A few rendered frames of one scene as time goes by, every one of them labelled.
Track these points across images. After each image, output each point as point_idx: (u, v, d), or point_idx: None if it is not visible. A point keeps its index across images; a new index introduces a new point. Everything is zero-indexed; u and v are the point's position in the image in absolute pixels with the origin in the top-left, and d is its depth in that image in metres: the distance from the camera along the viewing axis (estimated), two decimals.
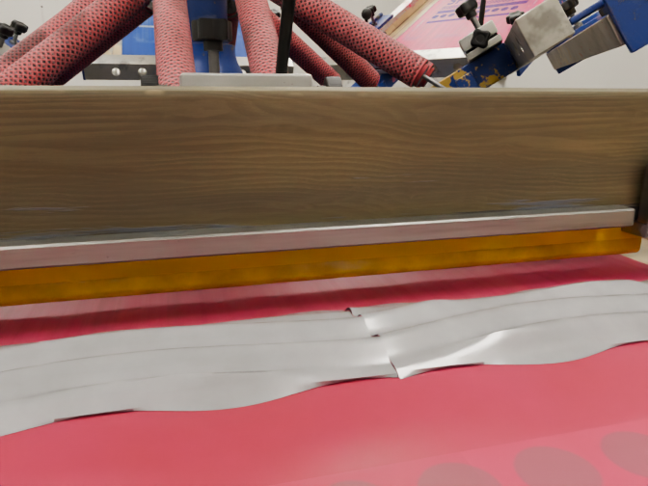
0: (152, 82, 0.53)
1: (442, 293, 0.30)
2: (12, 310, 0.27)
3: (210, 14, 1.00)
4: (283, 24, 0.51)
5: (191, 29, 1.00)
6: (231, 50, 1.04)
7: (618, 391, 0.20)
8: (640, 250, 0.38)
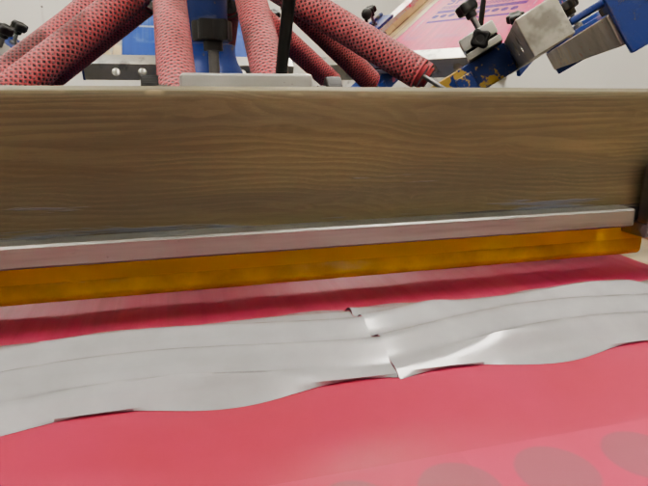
0: (152, 82, 0.53)
1: (442, 293, 0.30)
2: (12, 310, 0.27)
3: (210, 14, 1.00)
4: (283, 24, 0.51)
5: (191, 29, 1.00)
6: (231, 50, 1.04)
7: (618, 391, 0.20)
8: (640, 250, 0.38)
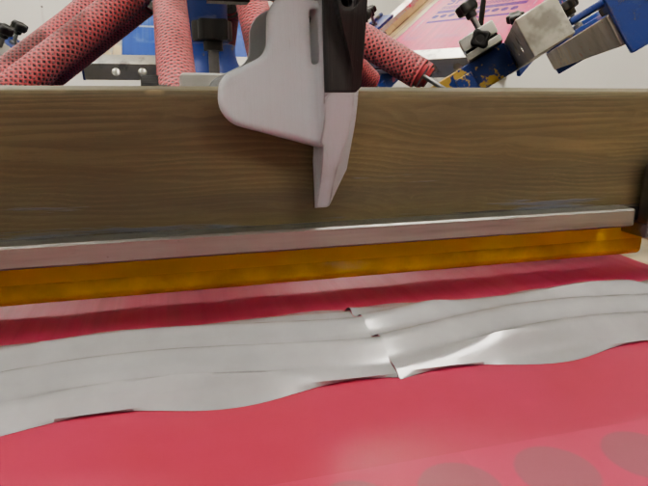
0: (152, 82, 0.53)
1: (442, 293, 0.30)
2: (12, 310, 0.27)
3: (210, 14, 1.00)
4: None
5: (191, 29, 1.00)
6: (231, 50, 1.04)
7: (618, 391, 0.20)
8: (640, 250, 0.38)
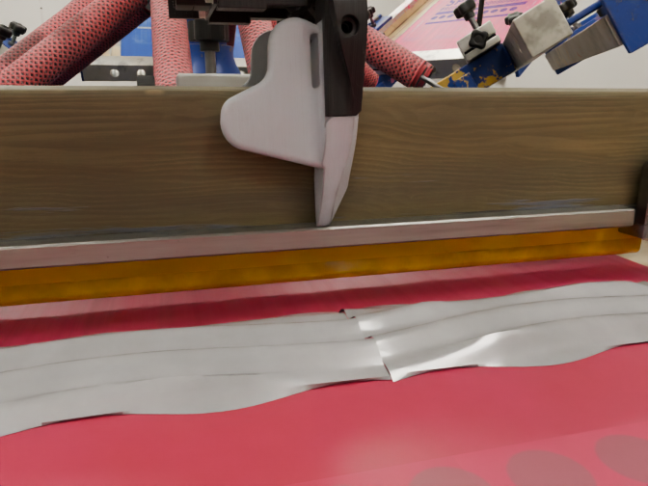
0: (148, 83, 0.53)
1: (437, 294, 0.29)
2: (3, 311, 0.27)
3: None
4: None
5: None
6: (229, 51, 1.03)
7: (613, 394, 0.19)
8: (637, 251, 0.38)
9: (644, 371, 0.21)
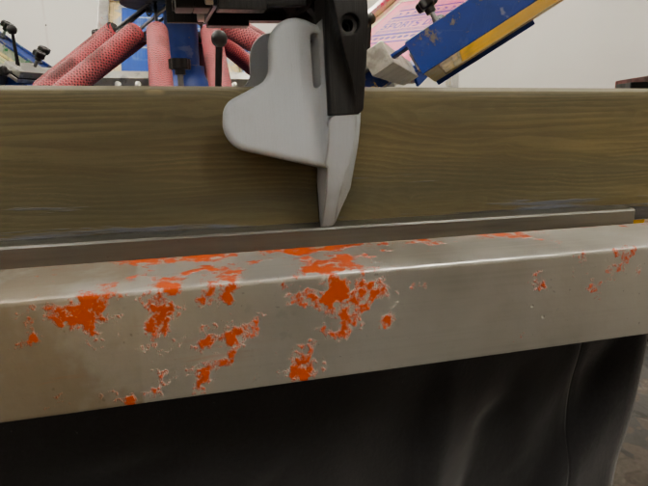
0: None
1: None
2: None
3: (186, 45, 1.46)
4: (216, 61, 0.97)
5: (173, 55, 1.46)
6: (202, 69, 1.49)
7: None
8: None
9: None
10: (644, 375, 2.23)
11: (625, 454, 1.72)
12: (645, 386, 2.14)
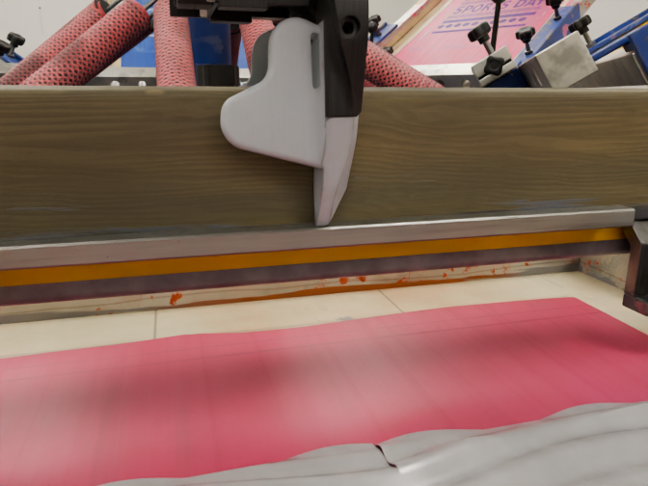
0: None
1: (479, 413, 0.27)
2: (1, 442, 0.24)
3: (213, 35, 0.97)
4: None
5: (193, 50, 0.97)
6: None
7: None
8: None
9: None
10: None
11: None
12: None
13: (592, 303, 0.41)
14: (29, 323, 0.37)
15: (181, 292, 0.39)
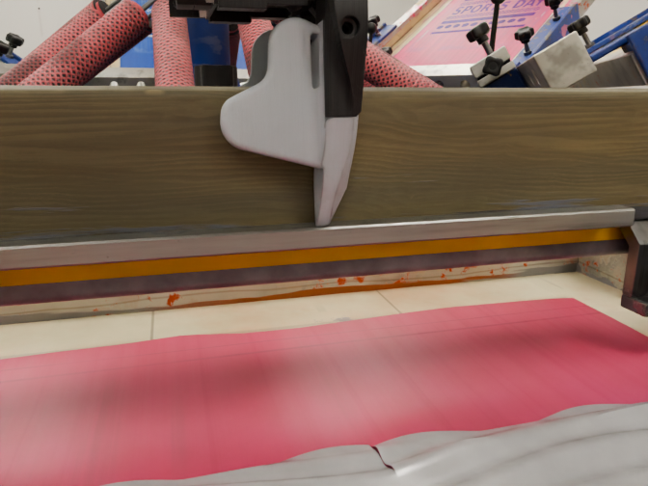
0: None
1: (476, 414, 0.27)
2: None
3: (212, 36, 0.97)
4: None
5: (192, 50, 0.97)
6: None
7: None
8: None
9: None
10: None
11: None
12: None
13: (590, 304, 0.40)
14: (26, 324, 0.37)
15: (178, 293, 0.39)
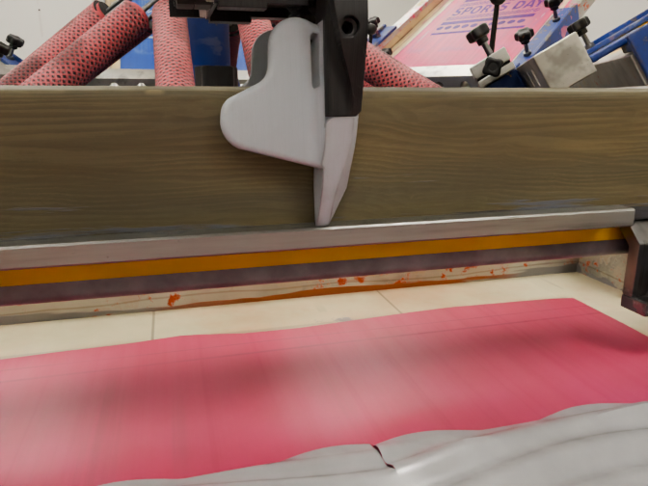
0: None
1: (477, 413, 0.27)
2: None
3: (212, 37, 0.97)
4: None
5: (192, 51, 0.97)
6: None
7: None
8: None
9: None
10: None
11: None
12: None
13: (590, 304, 0.41)
14: (27, 324, 0.37)
15: (179, 293, 0.39)
